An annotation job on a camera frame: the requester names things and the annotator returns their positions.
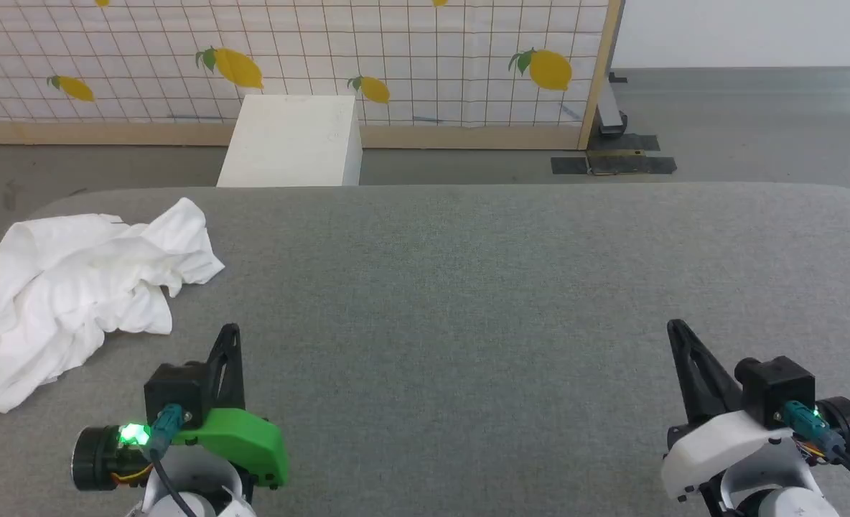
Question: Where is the grey fabric sofa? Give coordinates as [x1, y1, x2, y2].
[0, 183, 850, 517]

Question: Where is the white box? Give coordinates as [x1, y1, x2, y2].
[216, 94, 363, 187]

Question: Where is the lemon print partition screen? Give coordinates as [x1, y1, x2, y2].
[0, 0, 625, 150]

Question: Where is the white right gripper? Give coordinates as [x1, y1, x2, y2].
[660, 319, 793, 502]

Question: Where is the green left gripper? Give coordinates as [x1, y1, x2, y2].
[171, 323, 290, 490]

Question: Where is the grey metal partition foot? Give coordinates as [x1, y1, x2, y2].
[596, 75, 630, 138]

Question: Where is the white t-shirt with grey stitching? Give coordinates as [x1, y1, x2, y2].
[0, 197, 226, 416]

